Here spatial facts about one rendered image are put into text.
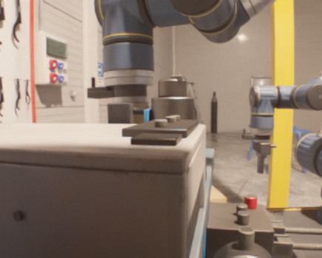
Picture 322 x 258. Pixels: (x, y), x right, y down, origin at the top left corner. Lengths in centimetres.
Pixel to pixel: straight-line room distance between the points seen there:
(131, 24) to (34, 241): 42
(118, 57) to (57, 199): 36
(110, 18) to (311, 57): 1083
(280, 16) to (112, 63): 212
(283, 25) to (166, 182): 239
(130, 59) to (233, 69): 1018
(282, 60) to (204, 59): 838
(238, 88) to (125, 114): 1016
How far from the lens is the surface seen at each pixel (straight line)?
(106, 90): 56
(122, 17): 54
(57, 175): 21
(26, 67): 281
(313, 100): 113
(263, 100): 123
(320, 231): 60
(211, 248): 49
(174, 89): 44
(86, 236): 21
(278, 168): 250
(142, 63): 53
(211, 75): 1063
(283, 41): 249
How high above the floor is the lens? 122
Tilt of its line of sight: 6 degrees down
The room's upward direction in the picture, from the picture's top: 1 degrees counter-clockwise
